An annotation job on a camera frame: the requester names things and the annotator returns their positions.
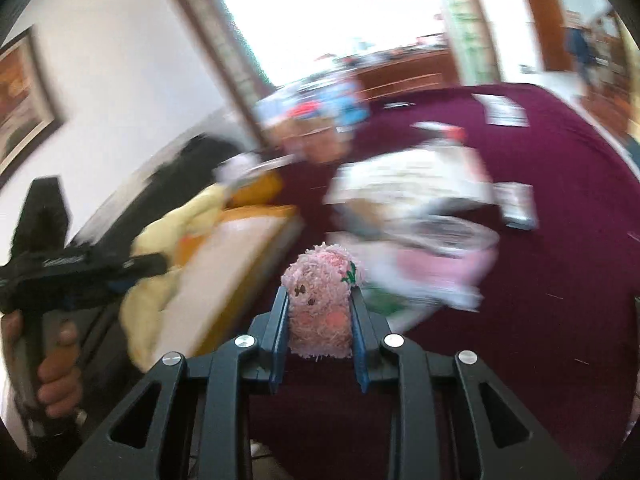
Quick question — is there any pink fluffy sponge toy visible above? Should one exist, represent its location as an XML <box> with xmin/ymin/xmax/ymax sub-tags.
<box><xmin>281</xmin><ymin>243</ymin><xmax>363</xmax><ymax>360</ymax></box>

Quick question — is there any white twisted towel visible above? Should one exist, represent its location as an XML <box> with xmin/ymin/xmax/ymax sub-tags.
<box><xmin>323</xmin><ymin>142</ymin><xmax>495</xmax><ymax>221</ymax></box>

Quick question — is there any bagged pink cloth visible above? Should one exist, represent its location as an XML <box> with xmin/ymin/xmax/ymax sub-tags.
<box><xmin>395</xmin><ymin>247</ymin><xmax>498</xmax><ymax>311</ymax></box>

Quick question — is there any person's left hand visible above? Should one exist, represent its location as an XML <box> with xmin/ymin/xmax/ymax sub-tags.
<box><xmin>1</xmin><ymin>310</ymin><xmax>82</xmax><ymax>419</ymax></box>

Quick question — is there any yellow-rimmed cardboard tray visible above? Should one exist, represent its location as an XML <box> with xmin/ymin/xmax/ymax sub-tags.
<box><xmin>150</xmin><ymin>202</ymin><xmax>304</xmax><ymax>361</ymax></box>

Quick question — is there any black suitcase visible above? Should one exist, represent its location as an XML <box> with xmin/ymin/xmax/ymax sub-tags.
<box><xmin>70</xmin><ymin>133</ymin><xmax>242</xmax><ymax>404</ymax></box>

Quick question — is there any maroon tablecloth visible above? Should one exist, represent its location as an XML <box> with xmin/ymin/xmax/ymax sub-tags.
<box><xmin>249</xmin><ymin>81</ymin><xmax>640</xmax><ymax>480</ymax></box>

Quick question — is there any white leaflet on table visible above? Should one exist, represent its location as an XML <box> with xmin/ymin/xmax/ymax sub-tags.
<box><xmin>473</xmin><ymin>93</ymin><xmax>529</xmax><ymax>128</ymax></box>

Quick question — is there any framed wall picture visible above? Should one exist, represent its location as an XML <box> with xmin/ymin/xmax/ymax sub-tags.
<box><xmin>1</xmin><ymin>27</ymin><xmax>65</xmax><ymax>188</ymax></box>

